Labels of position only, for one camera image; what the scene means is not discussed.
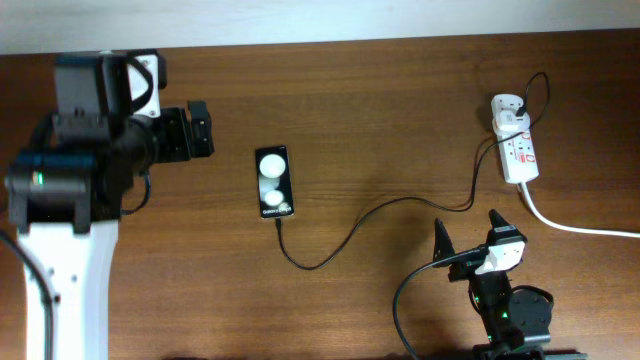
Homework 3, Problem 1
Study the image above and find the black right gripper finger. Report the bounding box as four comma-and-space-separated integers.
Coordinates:
488, 209, 511, 231
433, 218, 456, 268

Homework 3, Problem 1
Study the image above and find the black smartphone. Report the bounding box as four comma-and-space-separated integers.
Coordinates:
254, 145, 295, 219

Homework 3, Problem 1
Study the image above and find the black usb charging cable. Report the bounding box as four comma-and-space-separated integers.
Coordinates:
273, 71, 552, 272

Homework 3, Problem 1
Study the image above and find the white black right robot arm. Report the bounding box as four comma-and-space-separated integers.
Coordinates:
433, 209, 554, 359

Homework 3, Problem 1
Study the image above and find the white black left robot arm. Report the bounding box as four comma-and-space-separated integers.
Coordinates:
4, 49, 214, 359

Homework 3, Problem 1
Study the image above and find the white usb charger adapter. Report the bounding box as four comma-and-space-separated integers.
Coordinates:
492, 110, 531, 136

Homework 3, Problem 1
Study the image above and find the white power strip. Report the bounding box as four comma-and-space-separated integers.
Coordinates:
491, 94, 539, 184

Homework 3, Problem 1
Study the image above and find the white power strip cord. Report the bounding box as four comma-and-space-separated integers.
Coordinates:
518, 181, 640, 239

